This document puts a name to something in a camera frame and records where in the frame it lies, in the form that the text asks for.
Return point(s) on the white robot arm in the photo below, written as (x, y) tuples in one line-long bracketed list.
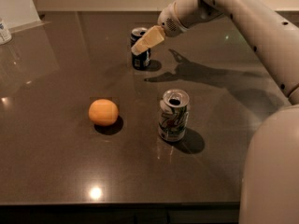
[(270, 182)]

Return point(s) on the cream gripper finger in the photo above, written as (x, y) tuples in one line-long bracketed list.
[(154, 36)]

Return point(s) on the white green 7up can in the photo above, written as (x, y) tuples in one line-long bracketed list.
[(174, 112)]

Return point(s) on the blue pepsi can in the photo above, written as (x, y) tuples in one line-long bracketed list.
[(142, 61)]

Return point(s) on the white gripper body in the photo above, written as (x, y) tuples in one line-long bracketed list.
[(168, 21)]

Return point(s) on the orange fruit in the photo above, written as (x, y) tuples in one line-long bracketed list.
[(103, 112)]

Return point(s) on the white container at left edge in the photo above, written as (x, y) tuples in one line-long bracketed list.
[(5, 35)]

